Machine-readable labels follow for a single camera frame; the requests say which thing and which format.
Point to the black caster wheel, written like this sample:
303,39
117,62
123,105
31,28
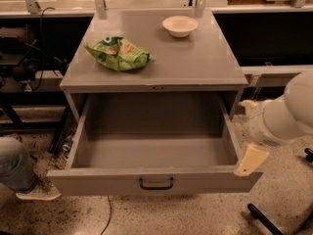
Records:
309,155

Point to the person leg in jeans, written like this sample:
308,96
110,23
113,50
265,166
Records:
16,170

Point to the grey drawer cabinet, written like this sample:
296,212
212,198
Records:
201,61

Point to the white bowl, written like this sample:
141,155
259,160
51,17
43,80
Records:
180,26

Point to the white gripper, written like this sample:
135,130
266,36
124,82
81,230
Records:
260,125

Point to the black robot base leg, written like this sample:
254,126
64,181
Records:
257,214

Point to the dark machine on shelf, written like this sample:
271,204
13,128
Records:
16,44

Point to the grey sneaker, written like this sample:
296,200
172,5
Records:
43,191

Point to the grey top drawer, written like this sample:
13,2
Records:
153,144

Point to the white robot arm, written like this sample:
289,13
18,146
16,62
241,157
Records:
298,95

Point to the green chip bag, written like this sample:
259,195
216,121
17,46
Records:
119,54

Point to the wire basket with cans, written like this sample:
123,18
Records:
59,161

